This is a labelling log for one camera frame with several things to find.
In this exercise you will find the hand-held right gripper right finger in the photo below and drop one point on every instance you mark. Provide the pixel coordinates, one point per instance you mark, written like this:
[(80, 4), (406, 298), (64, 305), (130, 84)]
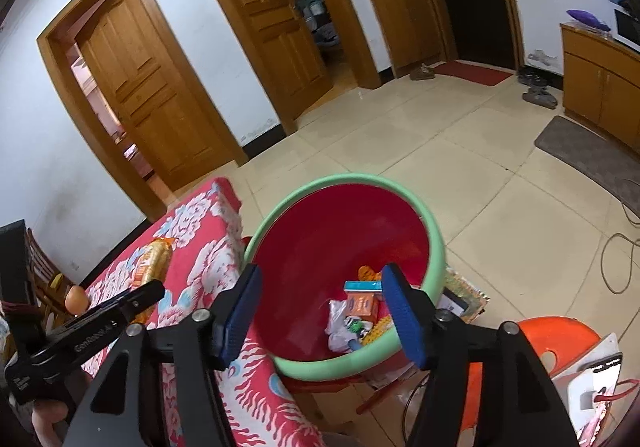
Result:
[(400, 317)]

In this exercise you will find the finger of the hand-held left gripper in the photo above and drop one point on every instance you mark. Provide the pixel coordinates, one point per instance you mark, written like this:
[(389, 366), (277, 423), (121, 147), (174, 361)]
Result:
[(145, 297)]

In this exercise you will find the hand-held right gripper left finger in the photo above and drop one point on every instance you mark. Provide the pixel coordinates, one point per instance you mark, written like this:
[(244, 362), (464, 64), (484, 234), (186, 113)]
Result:
[(242, 317)]

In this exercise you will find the small green plastic piece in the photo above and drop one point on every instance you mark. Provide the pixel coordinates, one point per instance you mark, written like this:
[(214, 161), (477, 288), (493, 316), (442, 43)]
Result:
[(356, 325)]

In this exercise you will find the white tissue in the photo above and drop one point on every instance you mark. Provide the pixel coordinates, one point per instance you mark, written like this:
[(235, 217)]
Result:
[(337, 322)]

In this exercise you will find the red basin with green rim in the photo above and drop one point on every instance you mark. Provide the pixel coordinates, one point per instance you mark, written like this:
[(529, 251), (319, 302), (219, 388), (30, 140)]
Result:
[(325, 247)]

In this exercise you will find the person's left hand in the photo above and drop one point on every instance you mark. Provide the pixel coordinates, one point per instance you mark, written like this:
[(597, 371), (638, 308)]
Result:
[(45, 419)]

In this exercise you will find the orange snack packet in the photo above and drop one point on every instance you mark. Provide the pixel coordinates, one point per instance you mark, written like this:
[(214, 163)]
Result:
[(155, 262)]

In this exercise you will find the apple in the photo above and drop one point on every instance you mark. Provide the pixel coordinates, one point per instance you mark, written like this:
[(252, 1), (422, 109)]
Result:
[(76, 299)]

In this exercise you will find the patterned cardboard box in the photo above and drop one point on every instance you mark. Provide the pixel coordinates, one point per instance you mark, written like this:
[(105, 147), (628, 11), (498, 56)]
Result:
[(462, 292)]

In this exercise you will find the wooden chair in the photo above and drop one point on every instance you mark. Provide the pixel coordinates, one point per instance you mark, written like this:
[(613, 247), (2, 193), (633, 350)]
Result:
[(45, 272)]

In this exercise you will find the red floral tablecloth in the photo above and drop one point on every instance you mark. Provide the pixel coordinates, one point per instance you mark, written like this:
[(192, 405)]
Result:
[(210, 247)]

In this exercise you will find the brown cardboard box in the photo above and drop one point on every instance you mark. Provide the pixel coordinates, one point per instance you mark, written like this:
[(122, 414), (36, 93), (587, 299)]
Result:
[(320, 399)]

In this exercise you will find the orange plastic stool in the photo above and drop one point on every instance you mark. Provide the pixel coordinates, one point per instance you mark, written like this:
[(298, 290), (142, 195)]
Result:
[(550, 337)]

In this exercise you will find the wooden panel door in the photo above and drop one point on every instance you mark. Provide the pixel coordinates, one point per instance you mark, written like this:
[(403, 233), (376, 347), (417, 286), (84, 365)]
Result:
[(145, 92), (270, 17)]

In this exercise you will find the brown shoe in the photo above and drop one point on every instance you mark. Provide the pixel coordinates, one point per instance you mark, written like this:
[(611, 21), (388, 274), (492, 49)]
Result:
[(422, 72)]

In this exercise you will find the grey floor mat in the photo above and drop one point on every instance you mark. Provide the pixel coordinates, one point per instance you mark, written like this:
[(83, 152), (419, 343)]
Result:
[(585, 152)]

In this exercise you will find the red doormat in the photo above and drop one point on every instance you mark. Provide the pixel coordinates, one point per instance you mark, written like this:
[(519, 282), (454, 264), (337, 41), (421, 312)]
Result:
[(472, 72)]

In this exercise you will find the pair of grey shoes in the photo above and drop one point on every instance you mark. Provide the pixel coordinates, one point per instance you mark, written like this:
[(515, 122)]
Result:
[(540, 97)]

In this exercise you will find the pair of dark shoes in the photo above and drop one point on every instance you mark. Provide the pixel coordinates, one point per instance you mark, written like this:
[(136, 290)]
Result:
[(531, 75)]

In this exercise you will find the wooden sideboard cabinet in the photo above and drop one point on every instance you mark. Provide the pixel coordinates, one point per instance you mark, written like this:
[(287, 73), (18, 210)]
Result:
[(600, 82)]

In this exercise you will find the purple object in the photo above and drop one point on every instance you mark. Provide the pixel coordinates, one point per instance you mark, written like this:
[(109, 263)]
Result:
[(587, 19)]

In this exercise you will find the black monitor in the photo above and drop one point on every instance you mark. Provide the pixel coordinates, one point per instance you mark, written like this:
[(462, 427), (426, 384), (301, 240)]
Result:
[(627, 29)]

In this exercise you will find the wooden wall cabinet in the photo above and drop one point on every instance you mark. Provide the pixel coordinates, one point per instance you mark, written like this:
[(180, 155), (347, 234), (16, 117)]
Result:
[(410, 27)]

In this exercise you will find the wooden door frame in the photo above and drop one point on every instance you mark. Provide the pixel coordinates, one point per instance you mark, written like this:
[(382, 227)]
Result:
[(92, 2), (351, 27)]

